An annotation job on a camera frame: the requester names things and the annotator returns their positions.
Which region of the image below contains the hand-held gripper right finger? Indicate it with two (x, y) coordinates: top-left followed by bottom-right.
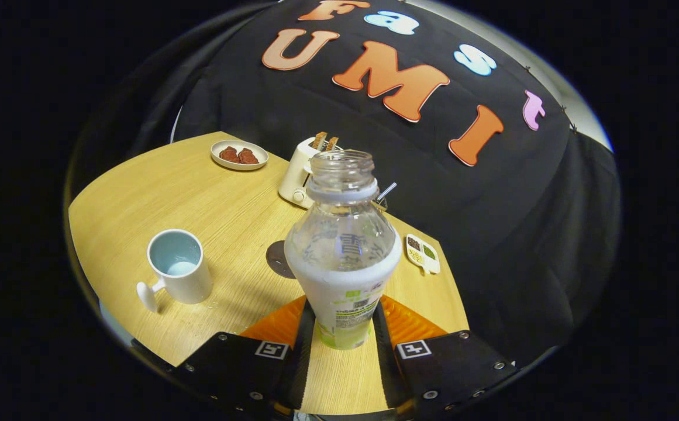
(371, 294), (518, 419)

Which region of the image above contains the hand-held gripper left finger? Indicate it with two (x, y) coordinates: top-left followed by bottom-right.
(170, 295), (318, 419)

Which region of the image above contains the clear plastic juice bottle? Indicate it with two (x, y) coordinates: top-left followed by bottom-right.
(284, 150), (403, 350)

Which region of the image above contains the dark brown round coaster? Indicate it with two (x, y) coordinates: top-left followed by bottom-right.
(266, 240), (297, 279)

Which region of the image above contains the white cup with handle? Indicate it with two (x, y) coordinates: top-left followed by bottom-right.
(136, 229), (213, 313)

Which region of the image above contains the white divided grain dish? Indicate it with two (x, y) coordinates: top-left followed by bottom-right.
(405, 234), (441, 275)

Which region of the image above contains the wooden table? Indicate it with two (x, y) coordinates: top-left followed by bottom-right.
(68, 132), (470, 416)

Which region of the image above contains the cream toaster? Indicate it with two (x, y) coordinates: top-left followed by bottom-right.
(278, 137), (346, 209)

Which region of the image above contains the white oval plate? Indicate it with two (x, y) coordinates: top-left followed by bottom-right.
(211, 139), (269, 171)

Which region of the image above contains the row of cloth clips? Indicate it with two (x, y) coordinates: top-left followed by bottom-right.
(523, 64), (578, 132)

